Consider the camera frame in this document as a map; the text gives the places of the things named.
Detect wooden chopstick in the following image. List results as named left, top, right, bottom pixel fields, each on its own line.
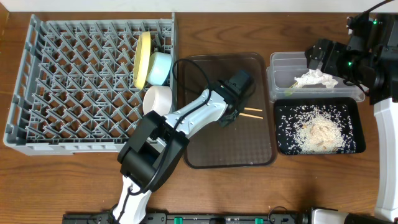
left=244, top=107, right=262, bottom=112
left=239, top=113, right=264, bottom=119

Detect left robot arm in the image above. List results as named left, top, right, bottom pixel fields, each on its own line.
left=112, top=70, right=255, bottom=223

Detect dark brown serving tray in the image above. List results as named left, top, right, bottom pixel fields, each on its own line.
left=177, top=53, right=277, bottom=169

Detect black waste tray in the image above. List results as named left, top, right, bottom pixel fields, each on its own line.
left=273, top=97, right=366, bottom=156

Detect white paper napkin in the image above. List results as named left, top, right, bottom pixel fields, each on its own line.
left=292, top=69, right=338, bottom=88

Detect grey plastic dishwasher rack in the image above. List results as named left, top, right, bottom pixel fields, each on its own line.
left=3, top=16, right=178, bottom=156

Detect light blue bowl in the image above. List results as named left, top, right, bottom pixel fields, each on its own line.
left=146, top=52, right=172, bottom=85

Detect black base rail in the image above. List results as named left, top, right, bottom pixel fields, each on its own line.
left=62, top=207, right=398, bottom=224

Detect clear plastic waste bin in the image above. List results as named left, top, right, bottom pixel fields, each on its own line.
left=267, top=52, right=365, bottom=102

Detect yellow green snack wrapper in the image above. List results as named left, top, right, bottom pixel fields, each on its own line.
left=284, top=82, right=298, bottom=96

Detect rice food scraps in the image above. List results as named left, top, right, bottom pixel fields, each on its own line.
left=275, top=105, right=356, bottom=155

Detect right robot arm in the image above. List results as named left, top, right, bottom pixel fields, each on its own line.
left=305, top=12, right=397, bottom=223

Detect white pink bowl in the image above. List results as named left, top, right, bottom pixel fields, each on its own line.
left=142, top=86, right=172, bottom=116

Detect yellow round plate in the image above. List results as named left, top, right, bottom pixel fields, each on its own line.
left=133, top=32, right=151, bottom=90

